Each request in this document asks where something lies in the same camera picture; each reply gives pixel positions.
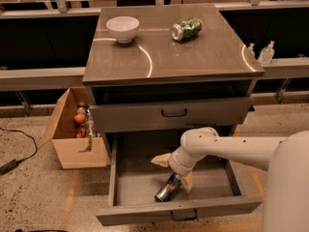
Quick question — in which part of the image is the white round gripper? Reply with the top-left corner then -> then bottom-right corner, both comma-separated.
151,146 -> 205,192

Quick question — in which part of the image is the blue silver redbull can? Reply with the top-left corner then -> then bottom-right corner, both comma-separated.
154,173 -> 182,202

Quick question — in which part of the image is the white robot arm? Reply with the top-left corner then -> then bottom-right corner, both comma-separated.
152,128 -> 309,232

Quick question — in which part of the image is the open grey middle drawer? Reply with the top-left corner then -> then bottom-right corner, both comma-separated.
97,130 -> 262,226

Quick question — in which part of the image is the closed grey top drawer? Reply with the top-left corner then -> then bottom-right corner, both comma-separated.
91,98 -> 251,132

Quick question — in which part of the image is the grey drawer cabinet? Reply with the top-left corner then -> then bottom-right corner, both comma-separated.
82,3 -> 266,166

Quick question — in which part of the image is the green soda can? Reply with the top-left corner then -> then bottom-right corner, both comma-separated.
171,17 -> 202,42

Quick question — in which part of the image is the brown cardboard box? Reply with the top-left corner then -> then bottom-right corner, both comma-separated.
40,87 -> 110,169

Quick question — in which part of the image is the orange round fruit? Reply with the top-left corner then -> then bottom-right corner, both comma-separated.
73,113 -> 86,125

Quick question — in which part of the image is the small clear pump bottle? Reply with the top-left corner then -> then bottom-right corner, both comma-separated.
248,43 -> 255,56

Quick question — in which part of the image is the white ceramic bowl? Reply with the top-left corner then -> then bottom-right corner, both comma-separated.
106,16 -> 139,44

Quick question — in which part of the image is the black power cable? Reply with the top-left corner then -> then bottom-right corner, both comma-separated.
0,127 -> 39,176

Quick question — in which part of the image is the grey metal rail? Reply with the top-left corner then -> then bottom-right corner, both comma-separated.
0,67 -> 85,92

